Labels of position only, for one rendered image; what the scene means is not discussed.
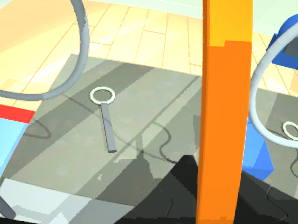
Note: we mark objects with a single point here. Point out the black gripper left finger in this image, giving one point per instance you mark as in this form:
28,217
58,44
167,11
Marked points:
174,201

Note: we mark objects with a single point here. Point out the blue rectangular block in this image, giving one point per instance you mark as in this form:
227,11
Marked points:
256,159

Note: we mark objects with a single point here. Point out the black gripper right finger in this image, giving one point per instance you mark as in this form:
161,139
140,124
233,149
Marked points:
260,203

